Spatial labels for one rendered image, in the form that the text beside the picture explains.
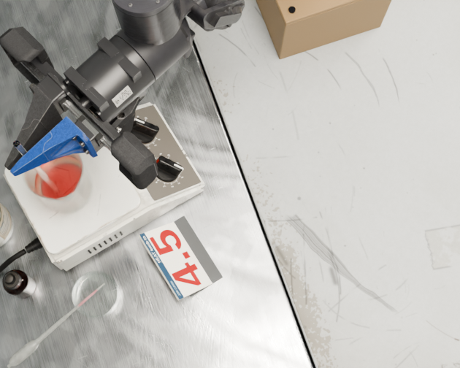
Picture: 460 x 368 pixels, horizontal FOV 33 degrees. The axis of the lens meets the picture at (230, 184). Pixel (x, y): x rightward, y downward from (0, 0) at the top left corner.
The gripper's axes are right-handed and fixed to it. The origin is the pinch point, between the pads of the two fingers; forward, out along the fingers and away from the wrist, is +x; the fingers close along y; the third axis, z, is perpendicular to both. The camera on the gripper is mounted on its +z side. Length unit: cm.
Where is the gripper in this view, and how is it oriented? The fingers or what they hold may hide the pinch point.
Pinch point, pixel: (37, 145)
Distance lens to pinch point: 74.7
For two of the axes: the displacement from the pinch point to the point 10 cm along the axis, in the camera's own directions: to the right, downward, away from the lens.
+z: -0.1, 2.5, 9.7
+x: -7.1, 6.8, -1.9
